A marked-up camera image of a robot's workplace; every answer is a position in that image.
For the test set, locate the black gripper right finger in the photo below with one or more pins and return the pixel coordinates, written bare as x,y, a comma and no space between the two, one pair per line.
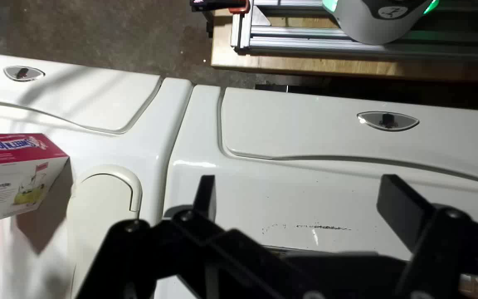
402,209

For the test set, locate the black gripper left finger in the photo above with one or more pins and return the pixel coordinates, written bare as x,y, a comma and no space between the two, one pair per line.
206,194

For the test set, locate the aluminium rail frame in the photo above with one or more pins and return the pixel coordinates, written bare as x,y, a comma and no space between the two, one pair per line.
283,41

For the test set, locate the wooden base platform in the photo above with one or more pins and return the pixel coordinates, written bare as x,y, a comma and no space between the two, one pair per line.
306,67

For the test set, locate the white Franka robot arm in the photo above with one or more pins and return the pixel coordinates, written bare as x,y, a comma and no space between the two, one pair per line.
372,26

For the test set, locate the red black clamp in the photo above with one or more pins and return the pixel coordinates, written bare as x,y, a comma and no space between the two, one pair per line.
233,9

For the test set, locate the pink cardboard box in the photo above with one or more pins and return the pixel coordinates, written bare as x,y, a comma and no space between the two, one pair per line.
12,172

